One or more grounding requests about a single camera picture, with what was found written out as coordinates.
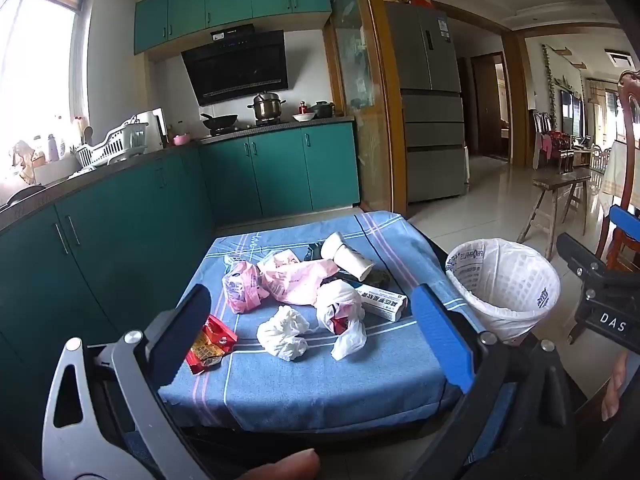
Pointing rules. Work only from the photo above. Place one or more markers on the brown wooden door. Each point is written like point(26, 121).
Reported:
point(485, 110)

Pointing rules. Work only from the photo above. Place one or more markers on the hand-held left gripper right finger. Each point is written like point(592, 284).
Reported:
point(442, 340)

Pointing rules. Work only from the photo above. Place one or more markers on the white bowl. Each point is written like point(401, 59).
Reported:
point(304, 117)

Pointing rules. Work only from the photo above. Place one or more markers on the blue and white medicine box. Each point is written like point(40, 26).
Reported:
point(385, 304)

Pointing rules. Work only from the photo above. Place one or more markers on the white paper cup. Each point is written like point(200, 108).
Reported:
point(347, 257)

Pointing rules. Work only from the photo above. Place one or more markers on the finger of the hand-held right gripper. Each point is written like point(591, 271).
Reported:
point(582, 260)
point(626, 224)

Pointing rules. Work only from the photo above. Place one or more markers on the black range hood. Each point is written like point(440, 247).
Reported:
point(237, 70)

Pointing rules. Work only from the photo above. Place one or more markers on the wooden dining chairs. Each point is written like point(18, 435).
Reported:
point(550, 140)

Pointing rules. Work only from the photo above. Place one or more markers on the blue striped table cloth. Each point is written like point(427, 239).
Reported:
point(300, 390)

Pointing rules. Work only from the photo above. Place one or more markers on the pink bowl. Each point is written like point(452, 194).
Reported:
point(182, 139)

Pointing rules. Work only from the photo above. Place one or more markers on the steel cooking pot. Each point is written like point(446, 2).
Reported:
point(266, 107)

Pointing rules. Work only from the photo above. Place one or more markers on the teal lower kitchen cabinets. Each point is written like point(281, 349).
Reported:
point(125, 240)

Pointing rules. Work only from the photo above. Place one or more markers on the white dish rack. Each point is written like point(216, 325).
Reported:
point(112, 147)

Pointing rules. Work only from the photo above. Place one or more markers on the person's right hand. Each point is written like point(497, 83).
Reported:
point(616, 387)

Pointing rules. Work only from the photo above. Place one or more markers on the pink thermos bottle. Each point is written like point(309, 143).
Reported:
point(53, 149)

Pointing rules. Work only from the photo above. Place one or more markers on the red snack wrapper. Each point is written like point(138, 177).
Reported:
point(212, 342)

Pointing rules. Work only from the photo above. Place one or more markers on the dark casserole pot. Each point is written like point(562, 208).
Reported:
point(322, 109)

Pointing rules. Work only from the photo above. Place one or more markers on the pink and blue plastic wrapper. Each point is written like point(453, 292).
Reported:
point(242, 287)

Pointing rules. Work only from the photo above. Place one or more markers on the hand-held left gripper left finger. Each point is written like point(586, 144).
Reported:
point(185, 332)

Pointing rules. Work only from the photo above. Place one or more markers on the green vine decoration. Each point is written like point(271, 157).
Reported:
point(550, 80)

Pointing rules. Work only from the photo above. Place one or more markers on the wooden framed glass door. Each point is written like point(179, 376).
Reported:
point(370, 110)

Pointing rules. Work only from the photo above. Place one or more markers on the waste bin with white liner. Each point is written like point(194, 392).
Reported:
point(505, 285)

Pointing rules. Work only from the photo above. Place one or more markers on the ceiling air vent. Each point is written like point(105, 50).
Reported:
point(621, 58)

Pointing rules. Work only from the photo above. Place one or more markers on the wooden bench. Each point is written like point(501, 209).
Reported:
point(560, 180)

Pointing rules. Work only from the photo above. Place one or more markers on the large pink plastic wrapper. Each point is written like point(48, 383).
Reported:
point(295, 282)

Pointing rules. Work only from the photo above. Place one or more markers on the teal upper kitchen cabinets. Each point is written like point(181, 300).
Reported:
point(235, 2)

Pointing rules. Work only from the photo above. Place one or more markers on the grey refrigerator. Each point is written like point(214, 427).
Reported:
point(430, 110)

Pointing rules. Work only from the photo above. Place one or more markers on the white plastic bag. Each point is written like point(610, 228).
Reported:
point(345, 305)

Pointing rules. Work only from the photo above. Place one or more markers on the white tissue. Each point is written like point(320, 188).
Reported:
point(282, 332)

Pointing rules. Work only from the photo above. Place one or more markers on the teal kitchen cabinets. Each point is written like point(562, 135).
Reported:
point(125, 240)
point(235, 2)

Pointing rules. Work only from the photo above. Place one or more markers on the black wok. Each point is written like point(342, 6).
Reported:
point(220, 121)

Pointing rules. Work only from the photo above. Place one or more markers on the person's left hand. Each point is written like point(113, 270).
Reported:
point(285, 467)

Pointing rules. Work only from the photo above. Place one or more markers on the kitchen window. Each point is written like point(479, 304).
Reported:
point(40, 75)

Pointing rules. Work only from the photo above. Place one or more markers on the dark wooden chair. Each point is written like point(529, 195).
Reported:
point(630, 110)

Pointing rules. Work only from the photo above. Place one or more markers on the gas stove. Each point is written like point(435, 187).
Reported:
point(250, 126)

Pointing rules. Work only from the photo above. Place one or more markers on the brown crumpled bag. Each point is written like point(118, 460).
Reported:
point(22, 160)

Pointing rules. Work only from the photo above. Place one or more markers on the white kitchen appliance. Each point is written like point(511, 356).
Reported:
point(152, 127)

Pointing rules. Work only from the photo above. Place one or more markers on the green vegetable stalk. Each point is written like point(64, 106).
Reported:
point(377, 278)

